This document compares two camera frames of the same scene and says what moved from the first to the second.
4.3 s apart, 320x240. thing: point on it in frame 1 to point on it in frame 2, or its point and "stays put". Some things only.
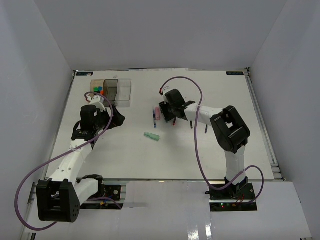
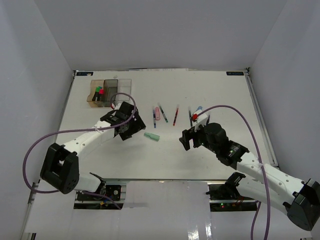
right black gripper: x=164 y=106 to x=190 y=134
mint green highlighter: x=151 y=136 stays put
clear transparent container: x=123 y=98 stays put
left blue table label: x=84 y=74 stays put
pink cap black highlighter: x=164 y=116 to x=101 y=92
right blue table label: x=235 y=73 stays put
